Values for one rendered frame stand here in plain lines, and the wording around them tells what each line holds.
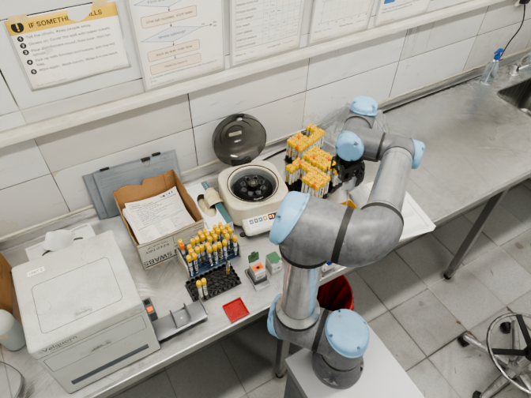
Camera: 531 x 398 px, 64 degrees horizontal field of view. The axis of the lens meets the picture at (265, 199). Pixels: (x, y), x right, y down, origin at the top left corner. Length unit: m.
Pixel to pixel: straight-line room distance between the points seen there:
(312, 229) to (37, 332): 0.73
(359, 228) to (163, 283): 0.90
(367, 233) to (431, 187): 1.15
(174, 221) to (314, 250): 0.88
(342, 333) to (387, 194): 0.40
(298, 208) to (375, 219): 0.15
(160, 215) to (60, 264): 0.47
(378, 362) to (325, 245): 0.65
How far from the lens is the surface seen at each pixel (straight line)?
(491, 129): 2.38
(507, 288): 2.91
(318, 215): 0.81
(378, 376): 1.38
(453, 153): 2.15
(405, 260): 2.77
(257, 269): 1.45
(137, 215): 1.66
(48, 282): 1.28
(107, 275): 1.24
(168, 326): 1.42
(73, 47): 1.40
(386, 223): 0.84
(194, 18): 1.46
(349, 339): 1.15
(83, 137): 1.56
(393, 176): 1.00
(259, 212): 1.60
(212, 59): 1.56
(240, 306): 1.47
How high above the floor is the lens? 2.17
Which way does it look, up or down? 48 degrees down
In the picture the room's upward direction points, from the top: 2 degrees clockwise
